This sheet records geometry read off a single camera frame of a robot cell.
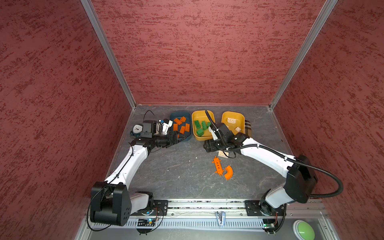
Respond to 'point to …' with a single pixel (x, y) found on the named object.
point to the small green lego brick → (200, 132)
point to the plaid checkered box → (248, 128)
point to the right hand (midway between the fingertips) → (210, 148)
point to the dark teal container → (178, 114)
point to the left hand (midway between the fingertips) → (181, 142)
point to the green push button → (302, 230)
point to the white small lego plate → (238, 129)
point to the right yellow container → (240, 121)
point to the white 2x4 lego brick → (231, 120)
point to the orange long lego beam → (219, 169)
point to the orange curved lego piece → (229, 173)
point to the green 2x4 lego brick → (197, 123)
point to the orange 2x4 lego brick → (178, 121)
